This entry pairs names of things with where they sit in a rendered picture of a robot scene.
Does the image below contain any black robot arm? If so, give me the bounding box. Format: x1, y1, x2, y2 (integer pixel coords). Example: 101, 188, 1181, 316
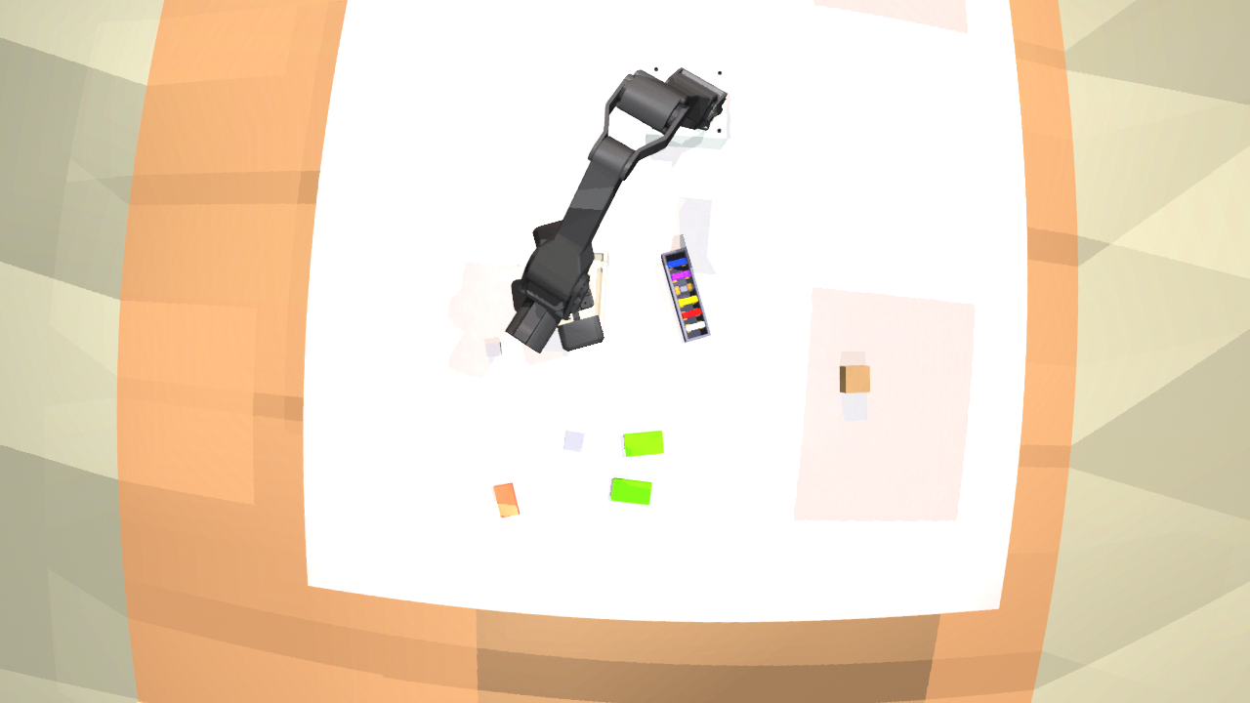
505, 68, 728, 354

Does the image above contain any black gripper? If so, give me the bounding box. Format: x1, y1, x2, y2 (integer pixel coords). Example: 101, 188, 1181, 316
533, 220, 604, 352

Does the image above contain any orange rectangular block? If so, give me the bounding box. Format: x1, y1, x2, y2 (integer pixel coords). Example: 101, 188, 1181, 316
494, 482, 520, 518

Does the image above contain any small tan block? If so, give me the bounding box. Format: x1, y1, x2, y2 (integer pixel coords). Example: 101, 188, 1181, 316
839, 365, 870, 393

